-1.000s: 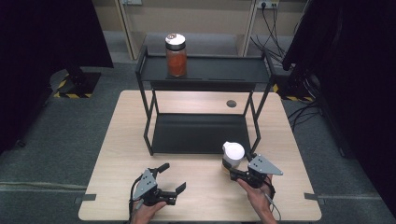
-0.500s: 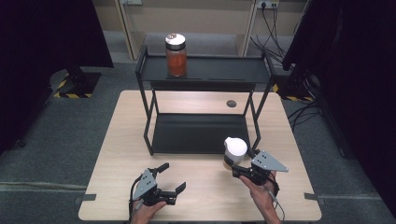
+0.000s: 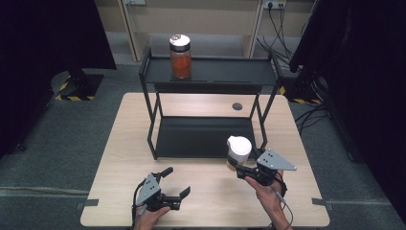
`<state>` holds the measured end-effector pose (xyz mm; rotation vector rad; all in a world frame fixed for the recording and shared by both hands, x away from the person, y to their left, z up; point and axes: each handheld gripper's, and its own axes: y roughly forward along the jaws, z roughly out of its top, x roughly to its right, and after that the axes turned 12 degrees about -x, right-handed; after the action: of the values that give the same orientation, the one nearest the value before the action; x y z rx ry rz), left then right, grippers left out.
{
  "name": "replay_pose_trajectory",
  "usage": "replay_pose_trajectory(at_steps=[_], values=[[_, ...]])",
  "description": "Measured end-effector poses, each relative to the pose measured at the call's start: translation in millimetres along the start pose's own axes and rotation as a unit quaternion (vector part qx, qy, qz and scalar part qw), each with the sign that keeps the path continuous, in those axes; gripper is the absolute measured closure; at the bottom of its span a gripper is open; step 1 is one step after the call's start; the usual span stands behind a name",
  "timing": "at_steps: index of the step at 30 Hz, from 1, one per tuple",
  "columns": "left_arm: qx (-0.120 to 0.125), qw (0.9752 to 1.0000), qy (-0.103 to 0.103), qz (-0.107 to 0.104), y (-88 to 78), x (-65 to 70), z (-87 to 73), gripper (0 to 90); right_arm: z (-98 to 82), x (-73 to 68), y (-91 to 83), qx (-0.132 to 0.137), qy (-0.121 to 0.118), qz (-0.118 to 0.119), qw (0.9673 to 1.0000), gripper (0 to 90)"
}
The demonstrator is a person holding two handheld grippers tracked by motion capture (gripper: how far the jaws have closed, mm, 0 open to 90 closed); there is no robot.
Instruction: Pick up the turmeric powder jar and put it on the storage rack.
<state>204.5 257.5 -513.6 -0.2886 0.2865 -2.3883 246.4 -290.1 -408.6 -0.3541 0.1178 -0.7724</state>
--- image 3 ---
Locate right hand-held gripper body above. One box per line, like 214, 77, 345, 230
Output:
236, 148, 298, 187

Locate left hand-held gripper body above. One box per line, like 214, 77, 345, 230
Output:
135, 172, 182, 213

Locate white-lidded glass jar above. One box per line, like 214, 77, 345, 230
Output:
226, 135, 254, 168

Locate black metal two-tier rack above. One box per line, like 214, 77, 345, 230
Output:
138, 44, 284, 162

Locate silver-lidded orange spice jar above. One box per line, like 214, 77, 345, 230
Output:
169, 34, 193, 81

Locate person's left hand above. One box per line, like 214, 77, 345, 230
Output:
133, 205, 172, 230

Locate person's right hand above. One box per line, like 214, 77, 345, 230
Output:
244, 170, 288, 213

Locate grey floor tape piece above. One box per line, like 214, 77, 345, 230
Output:
76, 198, 101, 211
311, 196, 335, 211

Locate stand base with striped tape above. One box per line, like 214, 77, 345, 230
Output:
279, 70, 324, 105
50, 68, 105, 103

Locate black curtain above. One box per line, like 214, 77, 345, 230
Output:
288, 0, 406, 226
0, 0, 117, 158

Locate white power strip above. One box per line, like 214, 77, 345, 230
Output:
262, 0, 287, 10

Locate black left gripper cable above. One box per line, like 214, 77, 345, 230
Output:
130, 179, 148, 230

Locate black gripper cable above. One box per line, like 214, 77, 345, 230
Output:
270, 173, 295, 230
130, 179, 148, 230

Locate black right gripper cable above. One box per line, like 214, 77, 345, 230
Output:
270, 173, 295, 230

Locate black floor cables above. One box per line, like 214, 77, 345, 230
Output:
294, 100, 331, 137

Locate bundle of black cables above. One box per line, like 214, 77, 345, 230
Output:
256, 4, 296, 66

